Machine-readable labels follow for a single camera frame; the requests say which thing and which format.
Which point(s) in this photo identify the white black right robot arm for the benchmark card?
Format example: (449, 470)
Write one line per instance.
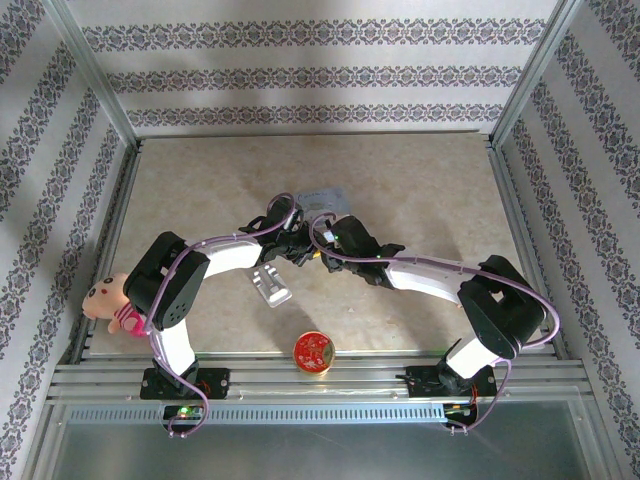
(425, 280)

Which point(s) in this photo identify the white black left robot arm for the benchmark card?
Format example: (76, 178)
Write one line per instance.
(230, 257)

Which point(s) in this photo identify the red round tin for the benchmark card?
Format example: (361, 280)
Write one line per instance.
(312, 352)

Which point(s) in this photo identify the pink plush toy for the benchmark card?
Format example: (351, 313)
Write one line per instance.
(102, 295)

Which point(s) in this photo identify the small black controller board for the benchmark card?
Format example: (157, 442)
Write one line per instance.
(182, 412)
(460, 410)

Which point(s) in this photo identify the silver metal bracket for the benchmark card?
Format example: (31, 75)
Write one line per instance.
(272, 290)

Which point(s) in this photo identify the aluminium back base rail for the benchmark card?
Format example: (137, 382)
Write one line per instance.
(300, 135)

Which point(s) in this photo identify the aluminium front rail beam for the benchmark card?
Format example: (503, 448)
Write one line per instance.
(350, 385)

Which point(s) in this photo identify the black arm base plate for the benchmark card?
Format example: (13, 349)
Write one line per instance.
(417, 382)
(220, 382)

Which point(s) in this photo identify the aluminium side base rail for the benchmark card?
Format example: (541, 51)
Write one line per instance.
(522, 240)
(111, 240)

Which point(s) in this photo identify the aluminium frame post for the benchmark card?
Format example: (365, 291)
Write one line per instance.
(95, 75)
(535, 70)

